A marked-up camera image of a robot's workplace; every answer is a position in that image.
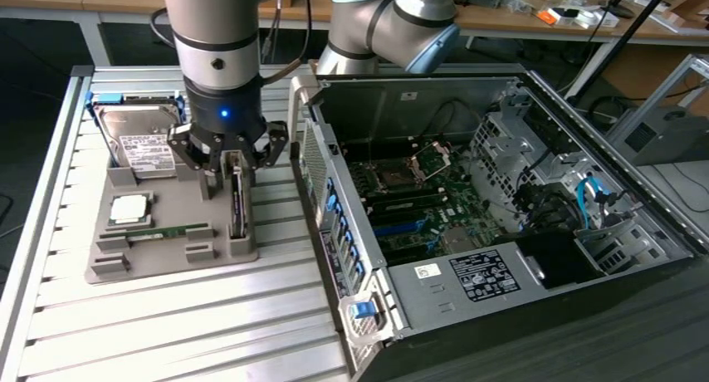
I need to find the black monitor stand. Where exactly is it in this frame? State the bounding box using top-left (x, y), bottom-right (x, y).
top-left (595, 0), bottom-right (636, 18)

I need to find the blue data wire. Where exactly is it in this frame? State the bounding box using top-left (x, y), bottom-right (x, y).
top-left (575, 170), bottom-right (611, 233)

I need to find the CPU socket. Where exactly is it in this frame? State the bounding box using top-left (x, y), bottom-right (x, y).
top-left (373, 159), bottom-right (421, 192)

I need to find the open PC case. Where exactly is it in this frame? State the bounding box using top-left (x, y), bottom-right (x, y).
top-left (285, 64), bottom-right (709, 382)

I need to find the graphics card with metal bracket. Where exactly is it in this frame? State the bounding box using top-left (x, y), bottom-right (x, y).
top-left (224, 149), bottom-right (250, 240)

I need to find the hard disk in blue carrier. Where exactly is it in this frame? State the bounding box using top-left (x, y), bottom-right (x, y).
top-left (85, 90), bottom-right (192, 179)

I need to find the grey metal disk bay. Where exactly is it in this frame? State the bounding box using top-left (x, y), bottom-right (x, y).
top-left (572, 220), bottom-right (654, 276)

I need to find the silver chipset heatsink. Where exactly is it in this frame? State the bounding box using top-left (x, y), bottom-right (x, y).
top-left (441, 227), bottom-right (484, 253)

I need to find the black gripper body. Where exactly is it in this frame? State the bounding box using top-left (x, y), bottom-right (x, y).
top-left (184, 76), bottom-right (268, 153)

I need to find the grey plastic parts rack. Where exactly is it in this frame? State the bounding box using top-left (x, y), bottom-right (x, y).
top-left (82, 149), bottom-right (261, 286)

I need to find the black wire bundle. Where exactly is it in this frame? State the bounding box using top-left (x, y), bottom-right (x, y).
top-left (509, 181), bottom-right (583, 236)

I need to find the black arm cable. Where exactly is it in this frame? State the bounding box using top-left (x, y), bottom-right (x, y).
top-left (258, 0), bottom-right (315, 88)

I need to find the blue expansion slot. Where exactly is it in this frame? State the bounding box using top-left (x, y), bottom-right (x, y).
top-left (373, 220), bottom-right (425, 238)

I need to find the aluminium profile frame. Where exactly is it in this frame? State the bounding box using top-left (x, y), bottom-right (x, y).
top-left (606, 52), bottom-right (709, 142)

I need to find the silver CPU chip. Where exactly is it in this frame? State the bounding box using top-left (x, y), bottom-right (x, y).
top-left (108, 194), bottom-right (152, 224)

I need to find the green RAM stick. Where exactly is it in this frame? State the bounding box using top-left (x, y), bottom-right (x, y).
top-left (100, 223), bottom-right (210, 238)

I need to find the metal socket cover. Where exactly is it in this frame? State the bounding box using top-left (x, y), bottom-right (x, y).
top-left (405, 140), bottom-right (452, 179)

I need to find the green motherboard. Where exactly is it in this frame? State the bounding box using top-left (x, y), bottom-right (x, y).
top-left (345, 139), bottom-right (509, 267)

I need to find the black RAM module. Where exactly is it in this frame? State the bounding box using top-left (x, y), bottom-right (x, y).
top-left (367, 193), bottom-right (448, 216)

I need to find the grey power supply unit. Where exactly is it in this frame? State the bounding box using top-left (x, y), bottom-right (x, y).
top-left (385, 241), bottom-right (550, 334)

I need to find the black tripod pole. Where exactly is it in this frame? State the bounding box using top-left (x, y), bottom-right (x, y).
top-left (563, 0), bottom-right (679, 107)

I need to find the grey computer box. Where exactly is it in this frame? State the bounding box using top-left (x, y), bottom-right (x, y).
top-left (606, 103), bottom-right (709, 167)

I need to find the wooden desk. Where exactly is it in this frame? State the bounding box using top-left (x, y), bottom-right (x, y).
top-left (456, 0), bottom-right (709, 49)
top-left (0, 0), bottom-right (333, 67)

